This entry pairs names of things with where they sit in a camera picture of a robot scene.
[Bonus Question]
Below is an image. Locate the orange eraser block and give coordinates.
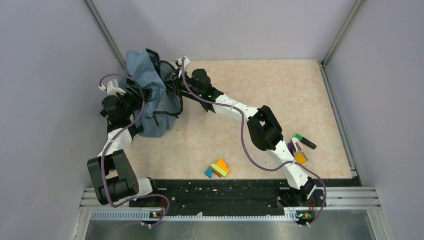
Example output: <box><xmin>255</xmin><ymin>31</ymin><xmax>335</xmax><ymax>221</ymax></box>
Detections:
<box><xmin>216</xmin><ymin>158</ymin><xmax>231</xmax><ymax>174</ymax></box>

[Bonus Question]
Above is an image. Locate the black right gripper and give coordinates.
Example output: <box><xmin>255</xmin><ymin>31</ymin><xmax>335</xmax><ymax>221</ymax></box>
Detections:
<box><xmin>160</xmin><ymin>70</ymin><xmax>202</xmax><ymax>99</ymax></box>

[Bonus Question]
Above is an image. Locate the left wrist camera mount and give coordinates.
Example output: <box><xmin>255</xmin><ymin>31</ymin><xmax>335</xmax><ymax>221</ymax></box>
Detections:
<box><xmin>98</xmin><ymin>79</ymin><xmax>127</xmax><ymax>97</ymax></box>

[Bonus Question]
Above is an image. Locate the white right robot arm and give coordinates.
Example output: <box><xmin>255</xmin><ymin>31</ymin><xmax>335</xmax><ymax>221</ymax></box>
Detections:
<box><xmin>174</xmin><ymin>69</ymin><xmax>317</xmax><ymax>206</ymax></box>

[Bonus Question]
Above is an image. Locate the blue student backpack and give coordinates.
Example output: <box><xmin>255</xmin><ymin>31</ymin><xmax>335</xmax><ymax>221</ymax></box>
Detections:
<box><xmin>125</xmin><ymin>49</ymin><xmax>184</xmax><ymax>138</ymax></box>

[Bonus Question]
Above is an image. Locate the blue eraser wedge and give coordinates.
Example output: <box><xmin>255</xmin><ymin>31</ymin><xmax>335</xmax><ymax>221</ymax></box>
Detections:
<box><xmin>204</xmin><ymin>167</ymin><xmax>214</xmax><ymax>179</ymax></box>

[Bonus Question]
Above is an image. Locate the yellow grey sharpener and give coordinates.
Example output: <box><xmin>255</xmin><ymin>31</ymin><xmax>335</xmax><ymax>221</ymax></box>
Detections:
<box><xmin>294</xmin><ymin>152</ymin><xmax>309</xmax><ymax>165</ymax></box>

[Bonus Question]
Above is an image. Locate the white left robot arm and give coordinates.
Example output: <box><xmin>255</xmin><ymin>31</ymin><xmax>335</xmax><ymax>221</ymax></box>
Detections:
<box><xmin>87</xmin><ymin>85</ymin><xmax>151</xmax><ymax>208</ymax></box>

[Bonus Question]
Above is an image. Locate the purple cap black marker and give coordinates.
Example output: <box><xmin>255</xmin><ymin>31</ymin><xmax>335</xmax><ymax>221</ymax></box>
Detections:
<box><xmin>287</xmin><ymin>141</ymin><xmax>296</xmax><ymax>157</ymax></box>

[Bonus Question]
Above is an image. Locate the aluminium frame rail right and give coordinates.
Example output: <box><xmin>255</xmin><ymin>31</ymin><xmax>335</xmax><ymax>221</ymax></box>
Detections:
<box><xmin>321</xmin><ymin>0</ymin><xmax>367</xmax><ymax>69</ymax></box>

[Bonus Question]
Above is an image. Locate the green brown eraser block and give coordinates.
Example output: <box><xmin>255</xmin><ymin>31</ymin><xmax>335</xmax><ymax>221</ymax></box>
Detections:
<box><xmin>210</xmin><ymin>164</ymin><xmax>228</xmax><ymax>178</ymax></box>

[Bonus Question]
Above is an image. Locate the green cap black marker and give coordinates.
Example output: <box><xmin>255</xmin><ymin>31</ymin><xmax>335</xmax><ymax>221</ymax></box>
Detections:
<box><xmin>294</xmin><ymin>133</ymin><xmax>317</xmax><ymax>150</ymax></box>

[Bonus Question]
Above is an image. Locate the aluminium frame rail left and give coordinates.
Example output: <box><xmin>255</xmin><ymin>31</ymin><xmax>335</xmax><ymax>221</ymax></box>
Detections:
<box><xmin>83</xmin><ymin>0</ymin><xmax>126</xmax><ymax>70</ymax></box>

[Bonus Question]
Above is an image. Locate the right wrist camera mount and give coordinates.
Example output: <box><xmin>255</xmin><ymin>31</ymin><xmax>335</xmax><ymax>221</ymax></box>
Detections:
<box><xmin>175</xmin><ymin>56</ymin><xmax>191</xmax><ymax>78</ymax></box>

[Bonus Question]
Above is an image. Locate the aluminium frame rail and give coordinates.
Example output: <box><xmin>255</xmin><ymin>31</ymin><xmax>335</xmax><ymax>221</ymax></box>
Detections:
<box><xmin>321</xmin><ymin>0</ymin><xmax>367</xmax><ymax>69</ymax></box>
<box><xmin>83</xmin><ymin>0</ymin><xmax>126</xmax><ymax>70</ymax></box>

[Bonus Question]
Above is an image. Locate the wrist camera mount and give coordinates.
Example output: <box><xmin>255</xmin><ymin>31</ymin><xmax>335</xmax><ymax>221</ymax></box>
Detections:
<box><xmin>175</xmin><ymin>56</ymin><xmax>191</xmax><ymax>78</ymax></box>
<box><xmin>98</xmin><ymin>79</ymin><xmax>127</xmax><ymax>97</ymax></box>

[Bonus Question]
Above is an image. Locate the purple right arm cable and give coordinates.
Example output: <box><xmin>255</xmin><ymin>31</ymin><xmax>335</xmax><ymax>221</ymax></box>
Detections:
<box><xmin>180</xmin><ymin>57</ymin><xmax>328</xmax><ymax>228</ymax></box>

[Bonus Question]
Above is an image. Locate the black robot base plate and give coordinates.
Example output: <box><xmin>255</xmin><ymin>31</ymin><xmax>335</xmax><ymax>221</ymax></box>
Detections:
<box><xmin>129</xmin><ymin>178</ymin><xmax>362</xmax><ymax>218</ymax></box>

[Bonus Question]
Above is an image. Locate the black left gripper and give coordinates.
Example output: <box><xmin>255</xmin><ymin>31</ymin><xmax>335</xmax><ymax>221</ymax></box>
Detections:
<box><xmin>118</xmin><ymin>85</ymin><xmax>154</xmax><ymax>119</ymax></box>

